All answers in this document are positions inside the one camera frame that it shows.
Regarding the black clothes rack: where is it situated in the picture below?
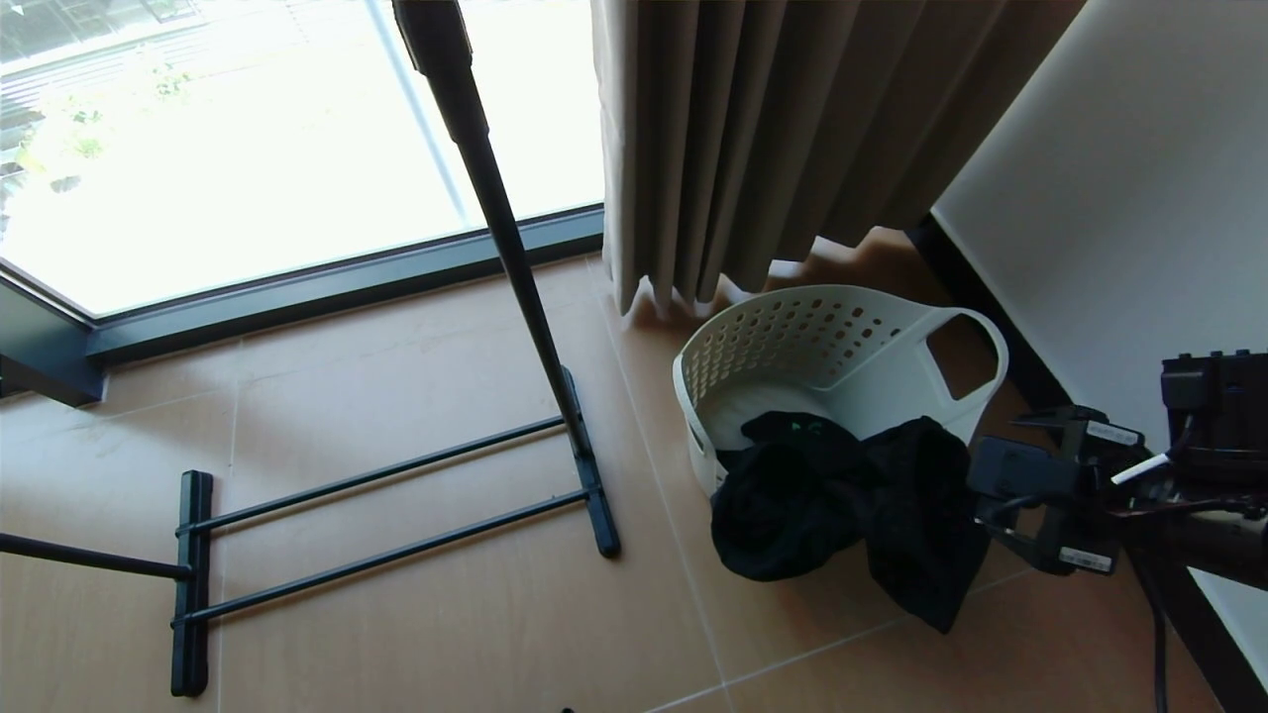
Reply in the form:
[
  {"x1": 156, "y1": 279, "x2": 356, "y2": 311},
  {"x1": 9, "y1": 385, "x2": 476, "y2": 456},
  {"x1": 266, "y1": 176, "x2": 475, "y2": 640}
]
[{"x1": 0, "y1": 0, "x2": 623, "y2": 699}]

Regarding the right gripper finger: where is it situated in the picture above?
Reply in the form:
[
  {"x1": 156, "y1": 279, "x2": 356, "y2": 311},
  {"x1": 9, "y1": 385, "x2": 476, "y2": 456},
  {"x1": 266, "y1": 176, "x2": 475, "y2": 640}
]
[
  {"x1": 974, "y1": 519, "x2": 1063, "y2": 575},
  {"x1": 1008, "y1": 404, "x2": 1088, "y2": 431}
]

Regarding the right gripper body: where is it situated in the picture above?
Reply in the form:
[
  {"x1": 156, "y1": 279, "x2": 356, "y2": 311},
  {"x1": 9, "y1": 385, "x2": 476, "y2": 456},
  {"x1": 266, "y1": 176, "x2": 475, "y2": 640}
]
[{"x1": 1040, "y1": 406, "x2": 1150, "y2": 575}]

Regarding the black cable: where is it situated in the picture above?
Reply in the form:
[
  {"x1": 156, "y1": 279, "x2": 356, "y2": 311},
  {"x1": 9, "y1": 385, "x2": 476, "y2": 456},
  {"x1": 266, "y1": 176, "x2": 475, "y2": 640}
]
[{"x1": 1129, "y1": 555, "x2": 1172, "y2": 713}]

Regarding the window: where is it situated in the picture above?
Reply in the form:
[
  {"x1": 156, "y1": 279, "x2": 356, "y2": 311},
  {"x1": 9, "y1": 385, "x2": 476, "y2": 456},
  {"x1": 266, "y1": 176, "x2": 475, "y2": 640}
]
[{"x1": 0, "y1": 0, "x2": 607, "y2": 407}]

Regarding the heap of clothes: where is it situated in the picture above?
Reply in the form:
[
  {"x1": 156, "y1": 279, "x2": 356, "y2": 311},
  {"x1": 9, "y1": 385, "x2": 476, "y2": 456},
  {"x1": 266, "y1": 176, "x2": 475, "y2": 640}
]
[{"x1": 710, "y1": 411, "x2": 992, "y2": 635}]

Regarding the white laundry basket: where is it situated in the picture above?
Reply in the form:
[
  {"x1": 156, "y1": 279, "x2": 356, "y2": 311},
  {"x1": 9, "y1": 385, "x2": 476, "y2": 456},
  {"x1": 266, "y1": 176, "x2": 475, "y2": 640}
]
[{"x1": 673, "y1": 285, "x2": 1009, "y2": 496}]

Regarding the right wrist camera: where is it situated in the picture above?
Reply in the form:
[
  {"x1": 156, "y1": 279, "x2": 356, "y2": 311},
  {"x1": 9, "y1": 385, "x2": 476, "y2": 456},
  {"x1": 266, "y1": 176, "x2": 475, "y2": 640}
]
[{"x1": 969, "y1": 434, "x2": 1083, "y2": 503}]

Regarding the brown curtain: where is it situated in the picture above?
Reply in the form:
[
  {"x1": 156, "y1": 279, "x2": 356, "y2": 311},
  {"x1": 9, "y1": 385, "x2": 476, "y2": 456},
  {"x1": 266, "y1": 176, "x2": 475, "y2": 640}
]
[{"x1": 591, "y1": 0, "x2": 1086, "y2": 316}]

